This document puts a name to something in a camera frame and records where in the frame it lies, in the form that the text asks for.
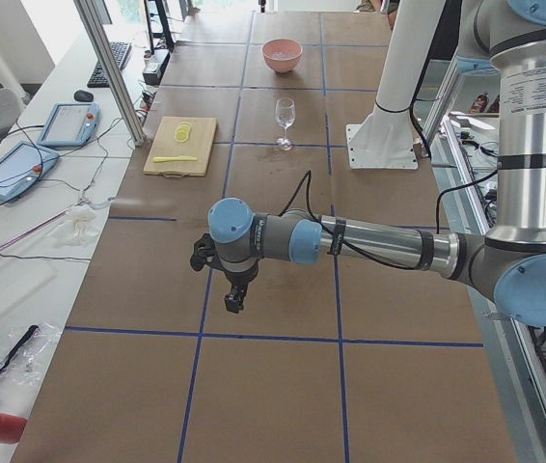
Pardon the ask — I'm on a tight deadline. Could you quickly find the clear wine glass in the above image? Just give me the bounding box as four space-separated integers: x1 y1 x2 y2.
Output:
275 97 296 150

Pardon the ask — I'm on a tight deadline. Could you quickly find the black box device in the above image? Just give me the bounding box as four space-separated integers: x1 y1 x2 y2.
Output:
142 49 170 86

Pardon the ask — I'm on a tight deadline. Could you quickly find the yellow plastic knife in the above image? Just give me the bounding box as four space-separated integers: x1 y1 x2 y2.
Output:
152 155 199 163

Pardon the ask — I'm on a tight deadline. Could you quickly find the black computer mouse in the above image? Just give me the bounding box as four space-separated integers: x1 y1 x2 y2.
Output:
73 90 95 102

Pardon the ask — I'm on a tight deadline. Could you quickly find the blue teach pendant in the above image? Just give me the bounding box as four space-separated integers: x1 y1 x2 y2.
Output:
0 142 59 202
38 102 99 150

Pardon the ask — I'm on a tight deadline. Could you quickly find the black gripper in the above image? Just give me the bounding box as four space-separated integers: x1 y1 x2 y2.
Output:
223 259 259 313

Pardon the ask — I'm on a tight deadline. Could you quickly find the black keyboard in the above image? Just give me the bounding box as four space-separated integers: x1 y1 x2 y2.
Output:
86 41 133 89

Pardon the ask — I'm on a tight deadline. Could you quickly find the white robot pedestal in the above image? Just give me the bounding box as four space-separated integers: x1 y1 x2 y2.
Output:
346 0 446 170

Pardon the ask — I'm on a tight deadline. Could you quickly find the aluminium frame post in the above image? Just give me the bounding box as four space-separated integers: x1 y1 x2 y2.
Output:
73 0 146 147

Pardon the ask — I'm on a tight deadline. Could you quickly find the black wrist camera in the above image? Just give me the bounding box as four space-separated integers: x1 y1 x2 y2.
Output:
189 233 217 272

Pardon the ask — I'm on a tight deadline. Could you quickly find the white crumpled cloth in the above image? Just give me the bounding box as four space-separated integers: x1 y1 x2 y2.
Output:
50 204 99 248

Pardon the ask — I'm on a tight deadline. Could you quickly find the bamboo cutting board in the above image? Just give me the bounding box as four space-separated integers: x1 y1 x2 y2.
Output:
143 117 217 177

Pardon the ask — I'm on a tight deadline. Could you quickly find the pink bowl of ice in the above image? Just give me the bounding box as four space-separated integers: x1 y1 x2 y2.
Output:
261 39 303 73

